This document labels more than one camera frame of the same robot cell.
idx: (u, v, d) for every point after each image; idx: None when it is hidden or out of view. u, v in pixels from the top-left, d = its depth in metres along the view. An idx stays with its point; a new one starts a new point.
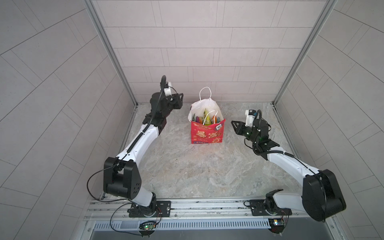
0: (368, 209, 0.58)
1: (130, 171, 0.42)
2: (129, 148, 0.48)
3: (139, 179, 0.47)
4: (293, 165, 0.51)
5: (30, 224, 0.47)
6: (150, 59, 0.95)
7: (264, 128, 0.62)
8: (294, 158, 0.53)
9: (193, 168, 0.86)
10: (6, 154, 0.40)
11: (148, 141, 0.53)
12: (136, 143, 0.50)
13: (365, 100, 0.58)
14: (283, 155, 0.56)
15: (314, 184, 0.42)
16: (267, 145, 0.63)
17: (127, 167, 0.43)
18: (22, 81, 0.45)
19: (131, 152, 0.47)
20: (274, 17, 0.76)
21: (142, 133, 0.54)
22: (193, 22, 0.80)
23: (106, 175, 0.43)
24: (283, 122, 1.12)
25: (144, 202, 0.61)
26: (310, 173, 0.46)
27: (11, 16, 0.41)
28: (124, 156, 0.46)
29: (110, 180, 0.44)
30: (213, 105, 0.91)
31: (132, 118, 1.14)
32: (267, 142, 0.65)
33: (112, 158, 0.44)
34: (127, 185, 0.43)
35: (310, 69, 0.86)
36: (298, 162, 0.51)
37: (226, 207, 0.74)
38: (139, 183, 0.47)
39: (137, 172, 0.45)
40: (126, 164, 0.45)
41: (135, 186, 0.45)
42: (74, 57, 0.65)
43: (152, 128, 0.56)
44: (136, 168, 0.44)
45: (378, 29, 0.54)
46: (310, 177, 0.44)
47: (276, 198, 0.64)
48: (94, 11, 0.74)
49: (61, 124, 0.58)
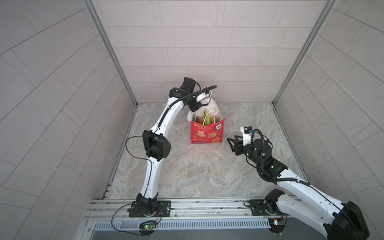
0: (368, 210, 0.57)
1: (162, 143, 0.54)
2: (159, 123, 0.58)
3: (169, 144, 0.60)
4: (315, 199, 0.47)
5: (30, 224, 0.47)
6: (150, 59, 0.95)
7: (268, 151, 0.57)
8: (312, 189, 0.48)
9: (193, 168, 0.86)
10: (6, 154, 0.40)
11: (174, 115, 0.61)
12: (164, 118, 0.59)
13: (365, 100, 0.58)
14: (299, 184, 0.51)
15: (344, 224, 0.39)
16: (274, 168, 0.58)
17: (160, 139, 0.54)
18: (22, 80, 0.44)
19: (160, 127, 0.57)
20: (274, 16, 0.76)
21: (169, 108, 0.60)
22: (193, 22, 0.80)
23: (144, 141, 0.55)
24: (283, 122, 1.12)
25: (154, 186, 0.65)
26: (335, 210, 0.42)
27: (11, 16, 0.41)
28: (156, 130, 0.57)
29: (147, 146, 0.59)
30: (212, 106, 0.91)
31: (132, 118, 1.14)
32: (272, 164, 0.60)
33: (148, 131, 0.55)
34: (160, 151, 0.58)
35: (310, 69, 0.86)
36: (317, 194, 0.47)
37: (226, 207, 0.74)
38: (168, 147, 0.61)
39: (167, 142, 0.58)
40: (158, 136, 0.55)
41: (166, 150, 0.59)
42: (74, 57, 0.65)
43: (178, 103, 0.62)
44: (166, 139, 0.56)
45: (378, 29, 0.54)
46: (338, 218, 0.41)
47: (281, 205, 0.63)
48: (95, 11, 0.74)
49: (61, 124, 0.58)
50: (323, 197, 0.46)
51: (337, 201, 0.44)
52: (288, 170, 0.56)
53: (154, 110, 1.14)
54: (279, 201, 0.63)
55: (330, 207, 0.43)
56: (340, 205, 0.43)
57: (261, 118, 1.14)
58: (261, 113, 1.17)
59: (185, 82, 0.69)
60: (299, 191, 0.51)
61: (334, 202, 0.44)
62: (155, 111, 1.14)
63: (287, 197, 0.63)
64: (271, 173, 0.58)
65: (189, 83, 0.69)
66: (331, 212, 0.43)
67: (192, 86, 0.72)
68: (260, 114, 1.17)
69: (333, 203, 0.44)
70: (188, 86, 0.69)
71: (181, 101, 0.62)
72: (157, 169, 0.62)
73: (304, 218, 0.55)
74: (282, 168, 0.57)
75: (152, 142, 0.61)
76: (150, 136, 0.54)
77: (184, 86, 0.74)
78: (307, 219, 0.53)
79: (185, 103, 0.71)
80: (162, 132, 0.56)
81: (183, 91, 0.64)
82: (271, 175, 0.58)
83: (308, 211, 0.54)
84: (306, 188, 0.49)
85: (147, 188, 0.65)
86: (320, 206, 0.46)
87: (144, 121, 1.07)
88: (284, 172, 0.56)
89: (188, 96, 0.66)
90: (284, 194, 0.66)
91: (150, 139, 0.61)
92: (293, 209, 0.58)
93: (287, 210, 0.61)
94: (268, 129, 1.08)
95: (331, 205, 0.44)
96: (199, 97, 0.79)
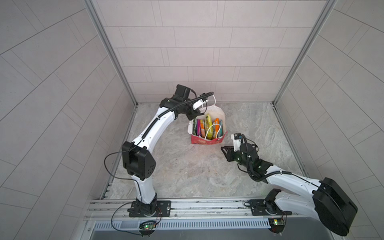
0: (368, 210, 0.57)
1: (144, 158, 0.45)
2: (144, 134, 0.50)
3: (153, 162, 0.51)
4: (296, 184, 0.50)
5: (30, 224, 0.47)
6: (150, 59, 0.95)
7: (253, 153, 0.62)
8: (294, 176, 0.52)
9: (193, 168, 0.86)
10: (6, 154, 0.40)
11: (163, 127, 0.54)
12: (150, 129, 0.51)
13: (365, 100, 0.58)
14: (282, 175, 0.55)
15: (324, 199, 0.42)
16: (262, 168, 0.63)
17: (142, 154, 0.45)
18: (22, 80, 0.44)
19: (145, 139, 0.49)
20: (274, 16, 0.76)
21: (158, 119, 0.53)
22: (193, 22, 0.80)
23: (123, 155, 0.48)
24: (283, 122, 1.12)
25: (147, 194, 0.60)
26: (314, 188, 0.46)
27: (11, 17, 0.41)
28: (139, 142, 0.48)
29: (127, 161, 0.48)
30: (217, 112, 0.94)
31: (132, 118, 1.14)
32: (260, 164, 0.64)
33: (129, 143, 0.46)
34: (141, 168, 0.47)
35: (310, 69, 0.86)
36: (298, 178, 0.51)
37: (226, 207, 0.74)
38: (152, 166, 0.51)
39: (151, 158, 0.49)
40: (141, 149, 0.47)
41: (148, 168, 0.49)
42: (74, 57, 0.65)
43: (169, 113, 0.55)
44: (150, 153, 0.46)
45: (378, 29, 0.54)
46: (319, 193, 0.43)
47: (279, 202, 0.63)
48: (95, 11, 0.74)
49: (61, 124, 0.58)
50: (303, 180, 0.50)
51: (315, 180, 0.48)
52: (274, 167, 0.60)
53: (154, 110, 1.14)
54: (276, 201, 0.64)
55: (309, 187, 0.47)
56: (318, 184, 0.46)
57: (261, 118, 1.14)
58: (261, 113, 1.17)
59: (178, 90, 0.63)
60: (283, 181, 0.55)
61: (312, 182, 0.48)
62: (155, 111, 1.14)
63: (284, 194, 0.64)
64: (260, 173, 0.63)
65: (182, 91, 0.62)
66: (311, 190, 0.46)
67: (186, 94, 0.65)
68: (260, 114, 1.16)
69: (312, 182, 0.48)
70: (181, 94, 0.62)
71: (173, 111, 0.56)
72: (145, 184, 0.55)
73: (300, 209, 0.55)
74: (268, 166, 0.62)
75: (132, 157, 0.51)
76: (130, 150, 0.50)
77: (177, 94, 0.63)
78: (302, 208, 0.54)
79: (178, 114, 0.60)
80: (146, 145, 0.47)
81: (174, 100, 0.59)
82: (260, 175, 0.62)
83: (300, 199, 0.56)
84: (288, 176, 0.54)
85: (141, 196, 0.62)
86: (302, 189, 0.49)
87: (144, 121, 1.07)
88: (270, 168, 0.60)
89: (181, 106, 0.59)
90: (281, 192, 0.66)
91: (131, 154, 0.51)
92: (289, 203, 0.59)
93: (286, 207, 0.61)
94: (268, 129, 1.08)
95: (310, 185, 0.47)
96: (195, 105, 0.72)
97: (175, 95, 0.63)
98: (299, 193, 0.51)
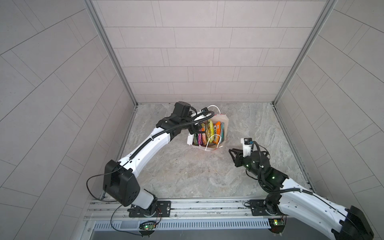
0: (368, 210, 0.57)
1: (126, 182, 0.40)
2: (132, 155, 0.46)
3: (136, 188, 0.45)
4: (320, 208, 0.48)
5: (30, 224, 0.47)
6: (150, 59, 0.95)
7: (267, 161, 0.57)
8: (315, 197, 0.49)
9: (193, 168, 0.86)
10: (6, 154, 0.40)
11: (155, 149, 0.50)
12: (141, 150, 0.47)
13: (365, 100, 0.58)
14: (302, 194, 0.52)
15: (351, 232, 0.40)
16: (275, 179, 0.58)
17: (125, 177, 0.41)
18: (22, 81, 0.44)
19: (133, 160, 0.45)
20: (274, 17, 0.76)
21: (151, 139, 0.51)
22: (193, 22, 0.80)
23: (105, 177, 0.43)
24: (283, 122, 1.12)
25: (142, 203, 0.59)
26: (342, 218, 0.43)
27: (11, 17, 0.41)
28: (125, 163, 0.44)
29: (107, 184, 0.44)
30: (220, 116, 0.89)
31: (132, 118, 1.14)
32: (273, 175, 0.60)
33: (114, 163, 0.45)
34: (121, 194, 0.42)
35: (310, 69, 0.86)
36: (321, 202, 0.48)
37: (225, 207, 0.74)
38: (135, 192, 0.45)
39: (134, 183, 0.43)
40: (125, 172, 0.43)
41: (130, 194, 0.44)
42: (74, 57, 0.65)
43: (164, 135, 0.52)
44: (134, 178, 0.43)
45: (378, 29, 0.54)
46: (345, 225, 0.42)
47: (283, 209, 0.62)
48: (95, 12, 0.74)
49: (61, 124, 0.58)
50: (326, 205, 0.47)
51: (341, 206, 0.46)
52: (290, 179, 0.57)
53: (154, 110, 1.14)
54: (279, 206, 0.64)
55: (336, 215, 0.44)
56: (344, 212, 0.44)
57: (261, 118, 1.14)
58: (261, 113, 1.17)
59: (176, 109, 0.59)
60: (303, 201, 0.52)
61: (338, 209, 0.45)
62: (155, 111, 1.14)
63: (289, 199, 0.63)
64: (273, 184, 0.58)
65: (180, 110, 0.58)
66: (337, 220, 0.44)
67: (184, 114, 0.61)
68: (260, 114, 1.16)
69: (338, 210, 0.45)
70: (179, 114, 0.59)
71: (168, 133, 0.53)
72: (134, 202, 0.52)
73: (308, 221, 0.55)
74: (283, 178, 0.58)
75: (115, 180, 0.46)
76: (113, 172, 0.45)
77: (175, 113, 0.60)
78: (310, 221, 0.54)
79: (175, 134, 0.57)
80: (132, 168, 0.43)
81: (172, 122, 0.56)
82: (273, 187, 0.58)
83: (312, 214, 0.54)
84: (310, 196, 0.50)
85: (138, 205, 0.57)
86: (326, 215, 0.47)
87: (144, 121, 1.07)
88: (286, 182, 0.56)
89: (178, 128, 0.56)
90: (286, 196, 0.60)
91: (114, 176, 0.46)
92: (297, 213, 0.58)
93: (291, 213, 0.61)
94: (268, 129, 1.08)
95: (337, 212, 0.45)
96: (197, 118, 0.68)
97: (172, 114, 0.60)
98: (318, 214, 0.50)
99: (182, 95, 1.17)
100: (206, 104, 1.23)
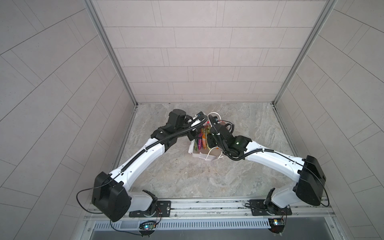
0: (368, 209, 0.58)
1: (117, 195, 0.39)
2: (124, 168, 0.44)
3: (127, 202, 0.44)
4: (281, 163, 0.48)
5: (30, 224, 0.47)
6: (150, 59, 0.95)
7: (222, 130, 0.59)
8: (276, 154, 0.49)
9: (193, 168, 0.86)
10: (6, 154, 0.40)
11: (150, 159, 0.49)
12: (133, 162, 0.46)
13: (365, 100, 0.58)
14: (265, 152, 0.51)
15: (309, 179, 0.41)
16: (240, 144, 0.56)
17: (115, 191, 0.39)
18: (23, 81, 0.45)
19: (124, 172, 0.43)
20: (274, 17, 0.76)
21: (144, 150, 0.50)
22: (193, 22, 0.80)
23: (95, 189, 0.42)
24: (283, 122, 1.12)
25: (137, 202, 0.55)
26: (299, 168, 0.44)
27: (11, 17, 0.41)
28: (116, 175, 0.43)
29: (97, 197, 0.42)
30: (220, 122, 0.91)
31: (132, 118, 1.14)
32: (237, 141, 0.58)
33: (104, 174, 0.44)
34: (111, 209, 0.40)
35: (310, 69, 0.86)
36: (282, 157, 0.48)
37: (226, 207, 0.74)
38: (126, 206, 0.44)
39: (126, 196, 0.42)
40: (115, 185, 0.43)
41: (120, 208, 0.42)
42: (74, 57, 0.65)
43: (158, 146, 0.51)
44: (125, 191, 0.43)
45: (378, 29, 0.54)
46: (304, 174, 0.42)
47: (275, 201, 0.63)
48: (95, 11, 0.74)
49: (61, 124, 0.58)
50: (286, 159, 0.47)
51: (299, 158, 0.46)
52: (253, 142, 0.55)
53: (153, 110, 1.14)
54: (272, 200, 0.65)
55: (294, 167, 0.45)
56: (301, 162, 0.45)
57: (261, 118, 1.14)
58: (261, 113, 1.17)
59: (171, 118, 0.57)
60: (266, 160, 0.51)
61: (296, 161, 0.46)
62: (155, 111, 1.14)
63: (277, 189, 0.67)
64: (238, 149, 0.56)
65: (174, 120, 0.56)
66: (296, 170, 0.44)
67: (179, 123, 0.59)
68: (260, 114, 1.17)
69: (296, 162, 0.46)
70: (174, 123, 0.57)
71: (162, 144, 0.52)
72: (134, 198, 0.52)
73: (289, 198, 0.56)
74: (247, 142, 0.56)
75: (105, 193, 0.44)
76: (103, 185, 0.44)
77: (169, 123, 0.58)
78: (289, 196, 0.56)
79: (171, 144, 0.56)
80: (123, 181, 0.42)
81: (166, 132, 0.56)
82: (238, 152, 0.56)
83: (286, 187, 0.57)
84: (271, 154, 0.50)
85: (140, 206, 0.58)
86: (286, 168, 0.47)
87: (144, 121, 1.07)
88: (250, 145, 0.55)
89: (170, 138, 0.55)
90: (275, 189, 0.68)
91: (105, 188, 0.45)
92: (281, 197, 0.60)
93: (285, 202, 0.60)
94: (268, 129, 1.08)
95: (295, 164, 0.45)
96: (194, 123, 0.66)
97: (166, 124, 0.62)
98: (281, 171, 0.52)
99: (182, 95, 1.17)
100: (206, 104, 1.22)
